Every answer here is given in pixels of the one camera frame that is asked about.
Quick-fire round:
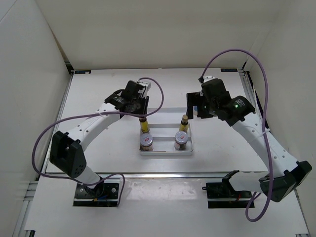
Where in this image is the small yellow-label bottle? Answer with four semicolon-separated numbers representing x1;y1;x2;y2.
139;117;150;133
179;115;189;133

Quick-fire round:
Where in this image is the short spice jar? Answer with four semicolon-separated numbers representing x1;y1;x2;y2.
174;131;189;151
140;133;154;152

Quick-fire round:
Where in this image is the tall blue-label jar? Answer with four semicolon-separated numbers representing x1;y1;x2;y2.
193;106;198;116

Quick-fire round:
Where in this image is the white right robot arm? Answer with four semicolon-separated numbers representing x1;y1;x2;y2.
186;90;312;202

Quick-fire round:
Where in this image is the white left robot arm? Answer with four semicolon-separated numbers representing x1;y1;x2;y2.
49;93;149;198

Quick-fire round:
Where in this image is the right dark corner label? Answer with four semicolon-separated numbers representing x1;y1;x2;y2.
220;68;238;73

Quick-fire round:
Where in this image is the dark corner label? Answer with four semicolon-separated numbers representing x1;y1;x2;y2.
74;70;91;75
220;68;238;73

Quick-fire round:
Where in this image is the white divided tray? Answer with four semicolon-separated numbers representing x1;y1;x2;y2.
139;106;195;158

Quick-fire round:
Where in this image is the left dark corner label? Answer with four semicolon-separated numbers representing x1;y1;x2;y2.
74;70;91;75

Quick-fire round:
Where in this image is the aluminium frame rail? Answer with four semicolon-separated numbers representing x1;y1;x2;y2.
98;172;235;179

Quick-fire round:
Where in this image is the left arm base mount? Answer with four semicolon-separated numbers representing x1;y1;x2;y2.
73;177;125;207

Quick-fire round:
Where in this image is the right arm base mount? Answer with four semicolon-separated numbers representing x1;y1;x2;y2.
202;170;252;209

